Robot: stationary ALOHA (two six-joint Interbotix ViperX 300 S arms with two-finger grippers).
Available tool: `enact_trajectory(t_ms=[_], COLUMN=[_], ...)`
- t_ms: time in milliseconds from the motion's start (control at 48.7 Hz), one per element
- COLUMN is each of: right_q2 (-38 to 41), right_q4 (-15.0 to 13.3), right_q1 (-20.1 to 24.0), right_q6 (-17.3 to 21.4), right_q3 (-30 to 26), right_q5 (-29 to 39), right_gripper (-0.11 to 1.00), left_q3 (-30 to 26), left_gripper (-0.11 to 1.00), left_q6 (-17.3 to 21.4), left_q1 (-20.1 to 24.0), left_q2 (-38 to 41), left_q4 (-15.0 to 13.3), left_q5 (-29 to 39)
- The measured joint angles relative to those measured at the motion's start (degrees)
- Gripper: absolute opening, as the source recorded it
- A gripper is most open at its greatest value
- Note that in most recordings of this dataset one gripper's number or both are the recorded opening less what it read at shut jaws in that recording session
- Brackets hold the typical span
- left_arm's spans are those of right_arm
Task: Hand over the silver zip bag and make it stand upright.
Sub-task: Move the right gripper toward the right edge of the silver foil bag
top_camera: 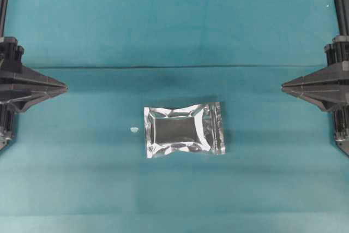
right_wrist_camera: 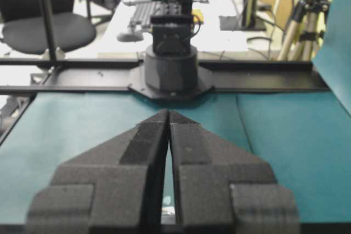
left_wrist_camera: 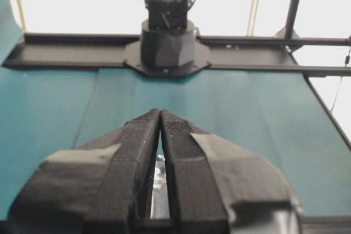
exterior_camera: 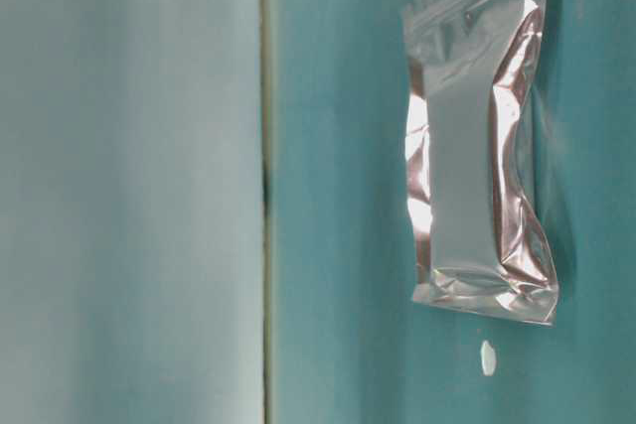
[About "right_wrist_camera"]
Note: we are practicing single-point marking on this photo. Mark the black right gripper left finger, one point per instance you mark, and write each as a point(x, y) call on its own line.
point(115, 187)

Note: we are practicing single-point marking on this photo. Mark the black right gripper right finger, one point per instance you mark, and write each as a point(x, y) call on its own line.
point(222, 188)

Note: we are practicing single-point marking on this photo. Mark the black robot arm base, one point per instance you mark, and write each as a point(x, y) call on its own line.
point(171, 61)

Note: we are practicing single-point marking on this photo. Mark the white desk with clutter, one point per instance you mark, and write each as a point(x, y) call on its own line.
point(211, 41)

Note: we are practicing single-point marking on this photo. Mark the teal backdrop sheet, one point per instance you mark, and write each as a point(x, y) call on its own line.
point(333, 60)

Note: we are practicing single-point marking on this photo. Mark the black vertical pole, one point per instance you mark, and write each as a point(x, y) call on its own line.
point(47, 14)

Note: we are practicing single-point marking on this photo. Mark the black office chair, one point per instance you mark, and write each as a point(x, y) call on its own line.
point(24, 29)

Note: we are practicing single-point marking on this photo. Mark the black metal frame rail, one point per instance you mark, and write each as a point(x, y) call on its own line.
point(80, 76)

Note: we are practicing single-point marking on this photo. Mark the camera tripod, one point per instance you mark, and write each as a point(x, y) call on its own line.
point(302, 37)

